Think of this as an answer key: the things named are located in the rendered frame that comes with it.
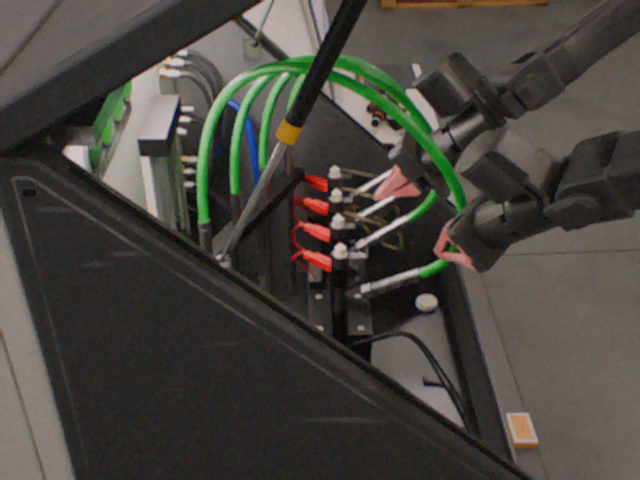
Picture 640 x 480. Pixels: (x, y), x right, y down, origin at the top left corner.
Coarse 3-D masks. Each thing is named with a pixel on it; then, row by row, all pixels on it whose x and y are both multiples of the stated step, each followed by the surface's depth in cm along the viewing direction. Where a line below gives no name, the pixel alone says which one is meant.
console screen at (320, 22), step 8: (312, 0) 147; (320, 0) 174; (312, 8) 144; (320, 8) 169; (312, 16) 143; (320, 16) 163; (320, 24) 158; (328, 24) 191; (320, 32) 152; (320, 40) 148
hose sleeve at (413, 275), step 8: (408, 272) 101; (416, 272) 100; (384, 280) 104; (392, 280) 103; (400, 280) 102; (408, 280) 101; (416, 280) 101; (376, 288) 104; (384, 288) 103; (392, 288) 103
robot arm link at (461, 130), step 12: (480, 96) 97; (468, 108) 98; (480, 108) 96; (492, 108) 97; (456, 120) 98; (468, 120) 97; (480, 120) 96; (492, 120) 96; (504, 120) 98; (456, 132) 98; (468, 132) 97; (480, 132) 97; (456, 144) 99; (468, 144) 98
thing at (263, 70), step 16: (272, 64) 92; (288, 64) 91; (304, 64) 90; (240, 80) 94; (336, 80) 89; (352, 80) 89; (224, 96) 97; (368, 96) 89; (384, 96) 89; (400, 112) 89; (208, 128) 100; (416, 128) 89; (208, 144) 102; (432, 144) 90; (448, 176) 91; (464, 192) 92; (208, 224) 110; (432, 272) 99
